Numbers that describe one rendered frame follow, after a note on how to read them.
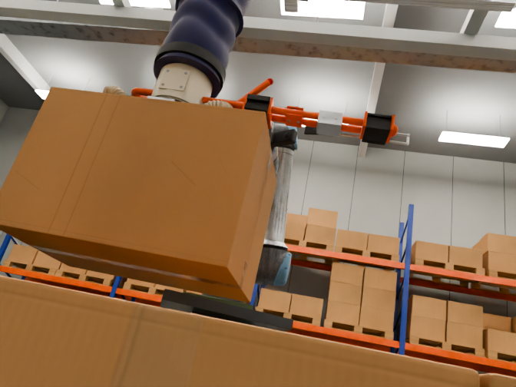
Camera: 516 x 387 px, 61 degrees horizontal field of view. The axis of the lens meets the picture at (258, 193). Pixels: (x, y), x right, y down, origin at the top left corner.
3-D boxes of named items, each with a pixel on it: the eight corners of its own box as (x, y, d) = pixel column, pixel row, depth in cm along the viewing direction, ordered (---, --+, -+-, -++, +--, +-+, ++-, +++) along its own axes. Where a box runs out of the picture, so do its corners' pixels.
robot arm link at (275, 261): (250, 283, 198) (269, 129, 215) (289, 288, 196) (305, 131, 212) (245, 282, 184) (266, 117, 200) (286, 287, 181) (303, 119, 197)
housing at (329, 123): (316, 121, 124) (319, 108, 126) (315, 134, 130) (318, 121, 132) (341, 125, 123) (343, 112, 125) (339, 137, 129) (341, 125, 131)
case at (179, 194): (-16, 222, 103) (51, 85, 118) (68, 266, 139) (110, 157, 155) (227, 267, 92) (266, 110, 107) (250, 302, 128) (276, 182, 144)
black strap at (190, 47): (143, 47, 130) (148, 36, 132) (164, 94, 151) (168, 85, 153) (216, 55, 127) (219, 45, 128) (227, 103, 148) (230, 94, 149)
